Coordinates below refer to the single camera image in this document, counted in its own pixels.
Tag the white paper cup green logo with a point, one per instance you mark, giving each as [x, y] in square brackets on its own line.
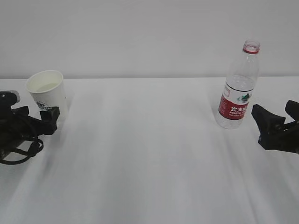
[47, 90]

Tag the clear plastic water bottle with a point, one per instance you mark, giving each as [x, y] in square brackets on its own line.
[239, 86]

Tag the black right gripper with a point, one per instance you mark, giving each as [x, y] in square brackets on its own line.
[274, 134]

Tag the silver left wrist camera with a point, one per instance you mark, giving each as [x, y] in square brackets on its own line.
[8, 98]

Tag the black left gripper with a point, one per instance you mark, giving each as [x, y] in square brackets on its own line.
[18, 126]

